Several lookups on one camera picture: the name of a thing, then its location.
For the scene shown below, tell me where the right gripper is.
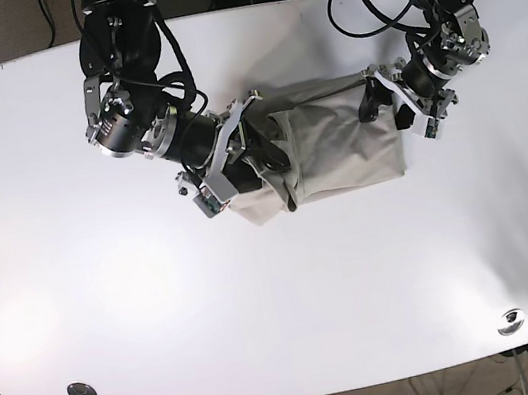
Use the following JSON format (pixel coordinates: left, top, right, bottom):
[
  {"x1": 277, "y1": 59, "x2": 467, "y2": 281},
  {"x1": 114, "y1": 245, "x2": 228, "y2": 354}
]
[{"x1": 84, "y1": 75, "x2": 262, "y2": 218}]

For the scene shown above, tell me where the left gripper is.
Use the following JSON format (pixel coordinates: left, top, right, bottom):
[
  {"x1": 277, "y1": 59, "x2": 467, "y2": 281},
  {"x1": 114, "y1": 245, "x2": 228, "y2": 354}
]
[{"x1": 359, "y1": 10, "x2": 491, "y2": 140}]

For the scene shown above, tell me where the beige T-shirt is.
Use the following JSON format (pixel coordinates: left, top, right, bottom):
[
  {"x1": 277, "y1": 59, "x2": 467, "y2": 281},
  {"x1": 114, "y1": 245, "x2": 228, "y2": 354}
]
[{"x1": 229, "y1": 73, "x2": 406, "y2": 226}]

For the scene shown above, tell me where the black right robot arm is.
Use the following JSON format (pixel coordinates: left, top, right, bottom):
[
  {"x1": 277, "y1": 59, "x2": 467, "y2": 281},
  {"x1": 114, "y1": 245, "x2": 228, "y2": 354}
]
[{"x1": 71, "y1": 0, "x2": 291, "y2": 217}]

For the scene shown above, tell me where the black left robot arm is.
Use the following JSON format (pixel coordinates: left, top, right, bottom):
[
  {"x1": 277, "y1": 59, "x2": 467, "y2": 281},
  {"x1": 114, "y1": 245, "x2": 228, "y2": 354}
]
[{"x1": 359, "y1": 0, "x2": 491, "y2": 139}]

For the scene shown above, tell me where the right silver table grommet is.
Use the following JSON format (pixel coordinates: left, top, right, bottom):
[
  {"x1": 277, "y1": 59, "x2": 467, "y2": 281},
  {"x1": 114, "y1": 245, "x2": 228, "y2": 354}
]
[{"x1": 496, "y1": 308, "x2": 525, "y2": 337}]

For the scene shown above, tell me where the silver table grommet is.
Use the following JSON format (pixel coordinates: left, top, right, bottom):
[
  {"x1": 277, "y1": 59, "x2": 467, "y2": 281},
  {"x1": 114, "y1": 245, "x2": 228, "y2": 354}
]
[
  {"x1": 67, "y1": 382, "x2": 97, "y2": 395},
  {"x1": 496, "y1": 308, "x2": 525, "y2": 337}
]

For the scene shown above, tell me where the left silver table grommet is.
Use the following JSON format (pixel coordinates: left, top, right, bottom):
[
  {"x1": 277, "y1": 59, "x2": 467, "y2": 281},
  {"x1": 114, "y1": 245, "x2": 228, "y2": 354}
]
[{"x1": 67, "y1": 382, "x2": 97, "y2": 395}]

